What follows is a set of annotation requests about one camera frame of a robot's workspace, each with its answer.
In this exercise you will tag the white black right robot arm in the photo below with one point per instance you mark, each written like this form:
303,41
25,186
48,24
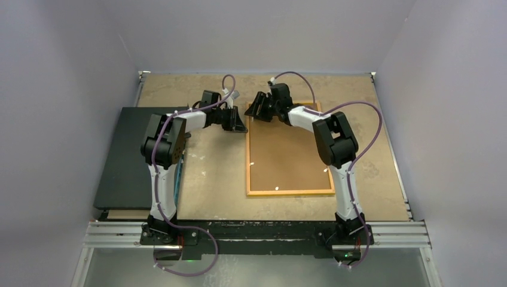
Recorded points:
336,145

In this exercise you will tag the brown frame backing board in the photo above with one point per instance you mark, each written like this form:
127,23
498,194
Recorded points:
285,158

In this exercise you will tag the aluminium profile rail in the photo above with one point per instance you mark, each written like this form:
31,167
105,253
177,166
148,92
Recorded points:
385,234

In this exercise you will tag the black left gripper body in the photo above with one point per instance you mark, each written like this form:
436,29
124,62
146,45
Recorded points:
224,118

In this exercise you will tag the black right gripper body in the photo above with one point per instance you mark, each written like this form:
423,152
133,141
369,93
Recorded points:
271,108

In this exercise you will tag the dark blue flat box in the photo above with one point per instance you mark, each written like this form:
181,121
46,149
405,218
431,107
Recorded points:
125,183

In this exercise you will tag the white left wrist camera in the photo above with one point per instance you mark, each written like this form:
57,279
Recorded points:
230,97

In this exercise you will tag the wooden picture frame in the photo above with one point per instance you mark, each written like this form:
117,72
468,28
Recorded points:
289,193

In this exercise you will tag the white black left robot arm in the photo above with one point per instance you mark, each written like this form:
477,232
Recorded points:
164,145

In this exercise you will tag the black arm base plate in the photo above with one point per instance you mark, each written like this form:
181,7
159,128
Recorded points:
320,239

